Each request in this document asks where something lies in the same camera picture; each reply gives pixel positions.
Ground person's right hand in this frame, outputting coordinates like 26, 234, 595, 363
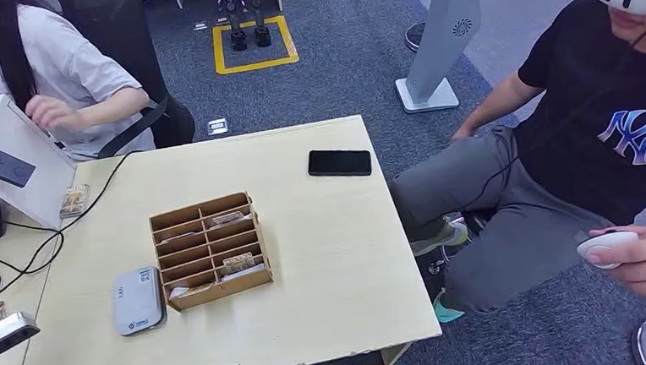
449, 120, 481, 143

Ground white handheld controller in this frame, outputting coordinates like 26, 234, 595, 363
575, 229, 642, 272

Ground grey card reader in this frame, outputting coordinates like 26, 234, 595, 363
110, 265, 169, 337

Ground wooden card organizer box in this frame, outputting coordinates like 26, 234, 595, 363
147, 190, 276, 314

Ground person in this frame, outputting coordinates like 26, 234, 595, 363
379, 0, 646, 328
0, 0, 157, 167

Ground small black card reader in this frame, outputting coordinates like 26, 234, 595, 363
0, 146, 38, 189

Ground patterned card in organizer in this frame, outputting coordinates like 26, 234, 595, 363
185, 281, 217, 296
222, 252, 256, 272
206, 210, 247, 227

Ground black stool base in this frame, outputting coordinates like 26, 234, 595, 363
422, 209, 501, 277

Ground stack of hotel cards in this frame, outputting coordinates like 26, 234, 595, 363
57, 182, 93, 220

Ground black office chair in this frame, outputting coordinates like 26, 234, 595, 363
56, 0, 200, 161

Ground grey floor-standing kiosk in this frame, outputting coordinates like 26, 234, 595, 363
390, 0, 488, 115

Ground black shoe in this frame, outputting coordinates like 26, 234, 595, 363
402, 21, 430, 54

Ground black smartphone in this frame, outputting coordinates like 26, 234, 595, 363
306, 146, 374, 180

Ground metal floor socket plate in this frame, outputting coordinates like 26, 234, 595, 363
206, 117, 230, 137

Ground black robot legs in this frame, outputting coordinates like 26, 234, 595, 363
216, 0, 274, 54

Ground yellow floor tape square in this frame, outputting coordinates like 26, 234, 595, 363
211, 14, 301, 77

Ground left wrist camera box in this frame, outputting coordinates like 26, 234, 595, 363
0, 310, 43, 365

